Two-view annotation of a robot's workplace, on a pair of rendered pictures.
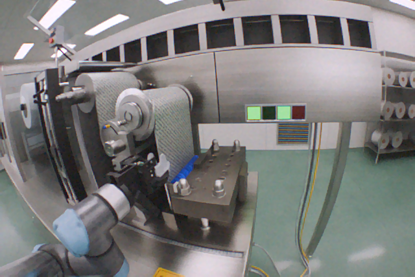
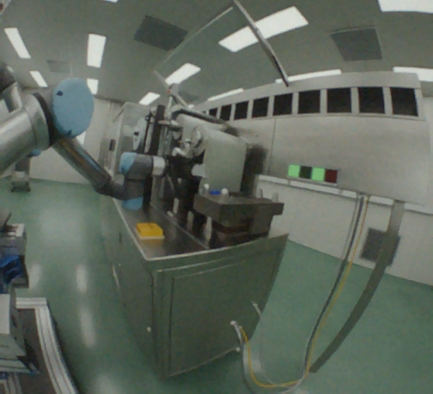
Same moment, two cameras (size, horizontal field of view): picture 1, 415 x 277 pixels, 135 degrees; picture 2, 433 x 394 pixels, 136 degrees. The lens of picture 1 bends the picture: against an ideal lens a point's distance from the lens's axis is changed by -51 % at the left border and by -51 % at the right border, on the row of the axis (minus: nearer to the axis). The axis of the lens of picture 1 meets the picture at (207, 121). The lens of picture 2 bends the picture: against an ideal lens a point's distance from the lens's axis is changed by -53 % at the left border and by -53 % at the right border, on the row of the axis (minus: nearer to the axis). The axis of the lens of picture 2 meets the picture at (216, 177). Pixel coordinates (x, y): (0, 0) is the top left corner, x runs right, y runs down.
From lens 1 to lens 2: 42 cm
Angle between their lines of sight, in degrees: 34
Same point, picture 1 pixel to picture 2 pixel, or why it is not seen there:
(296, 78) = (333, 143)
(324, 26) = (373, 100)
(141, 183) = (179, 168)
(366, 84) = (409, 156)
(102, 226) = (143, 165)
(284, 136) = (369, 251)
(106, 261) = (131, 185)
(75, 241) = (126, 160)
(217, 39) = (284, 111)
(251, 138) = (336, 243)
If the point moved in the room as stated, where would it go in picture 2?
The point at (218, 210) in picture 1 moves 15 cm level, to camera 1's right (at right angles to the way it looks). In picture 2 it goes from (214, 208) to (256, 220)
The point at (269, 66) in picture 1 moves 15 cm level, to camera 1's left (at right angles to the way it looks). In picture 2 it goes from (313, 131) to (280, 129)
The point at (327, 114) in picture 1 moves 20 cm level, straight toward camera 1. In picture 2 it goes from (361, 184) to (331, 176)
